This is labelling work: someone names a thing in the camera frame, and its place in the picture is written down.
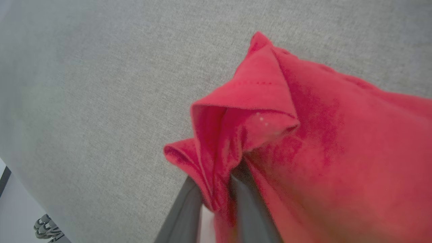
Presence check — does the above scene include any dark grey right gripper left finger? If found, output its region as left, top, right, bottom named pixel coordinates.
left=154, top=177, right=204, bottom=243

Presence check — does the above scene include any red Bulls basketball jersey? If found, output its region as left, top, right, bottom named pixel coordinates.
left=163, top=31, right=432, bottom=243

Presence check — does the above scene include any black bar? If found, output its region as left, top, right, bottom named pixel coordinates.
left=0, top=166, right=12, bottom=198

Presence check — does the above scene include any grey fabric sofa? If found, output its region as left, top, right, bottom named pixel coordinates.
left=0, top=0, right=432, bottom=243

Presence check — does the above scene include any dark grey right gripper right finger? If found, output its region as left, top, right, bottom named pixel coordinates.
left=230, top=161, right=283, bottom=243

